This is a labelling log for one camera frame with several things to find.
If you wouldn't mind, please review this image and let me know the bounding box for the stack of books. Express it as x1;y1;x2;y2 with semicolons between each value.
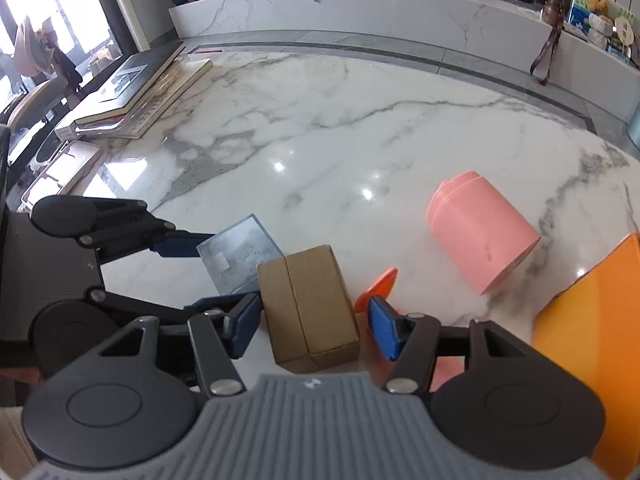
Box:
54;41;213;141

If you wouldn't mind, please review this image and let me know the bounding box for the pink cylinder jar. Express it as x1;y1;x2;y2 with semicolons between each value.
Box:
426;171;540;295

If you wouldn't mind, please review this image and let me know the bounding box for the orange cardboard box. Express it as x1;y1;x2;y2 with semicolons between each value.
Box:
533;233;639;479

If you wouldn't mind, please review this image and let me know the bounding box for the grey metal trash bin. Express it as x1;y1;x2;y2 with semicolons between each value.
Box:
626;105;640;150

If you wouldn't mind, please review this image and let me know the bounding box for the clear acrylic box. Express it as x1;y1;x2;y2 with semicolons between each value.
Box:
196;214;283;296

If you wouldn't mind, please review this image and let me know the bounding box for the teddy bear ornament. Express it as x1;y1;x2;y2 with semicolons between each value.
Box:
587;0;614;50

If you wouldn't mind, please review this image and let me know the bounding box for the brown cardboard box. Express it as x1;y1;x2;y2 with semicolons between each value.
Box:
257;245;360;374

